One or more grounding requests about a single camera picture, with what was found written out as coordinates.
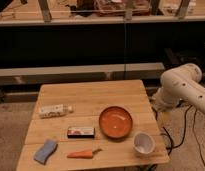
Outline orange ceramic bowl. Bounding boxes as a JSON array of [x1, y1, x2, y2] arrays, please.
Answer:
[[99, 106, 133, 139]]

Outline small red white box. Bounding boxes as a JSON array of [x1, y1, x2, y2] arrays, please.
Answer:
[[67, 126, 95, 138]]

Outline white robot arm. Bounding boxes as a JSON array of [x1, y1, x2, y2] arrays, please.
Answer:
[[153, 63, 205, 114]]

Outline orange toy carrot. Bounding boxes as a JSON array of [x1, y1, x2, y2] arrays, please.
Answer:
[[67, 149, 100, 159]]

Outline white paper cup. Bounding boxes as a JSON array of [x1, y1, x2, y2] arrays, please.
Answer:
[[133, 132, 155, 156]]

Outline metal shelf rack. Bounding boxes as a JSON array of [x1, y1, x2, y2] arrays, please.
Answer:
[[0, 0, 205, 102]]

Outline blue sponge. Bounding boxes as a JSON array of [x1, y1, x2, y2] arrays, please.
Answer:
[[33, 139, 58, 165]]

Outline black power cable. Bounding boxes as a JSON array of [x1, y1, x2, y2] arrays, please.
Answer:
[[152, 103, 205, 171]]

